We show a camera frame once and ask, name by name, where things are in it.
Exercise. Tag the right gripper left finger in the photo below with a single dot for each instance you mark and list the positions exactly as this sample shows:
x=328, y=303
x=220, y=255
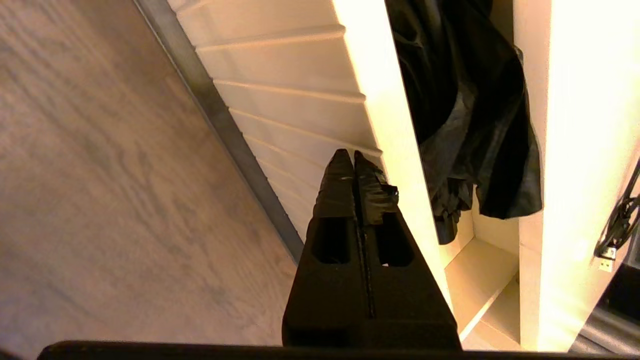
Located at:
x=330, y=290

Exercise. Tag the black cloth garment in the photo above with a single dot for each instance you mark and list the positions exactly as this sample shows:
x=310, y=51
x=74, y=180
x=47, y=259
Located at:
x=475, y=125

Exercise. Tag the white ribbed drawer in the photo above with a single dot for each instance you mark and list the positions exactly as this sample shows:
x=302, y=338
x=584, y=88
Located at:
x=280, y=65

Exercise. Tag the white low cabinet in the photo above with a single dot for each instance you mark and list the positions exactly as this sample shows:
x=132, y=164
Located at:
x=575, y=100

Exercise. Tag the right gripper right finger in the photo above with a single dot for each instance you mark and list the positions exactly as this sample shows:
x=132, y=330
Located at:
x=410, y=300

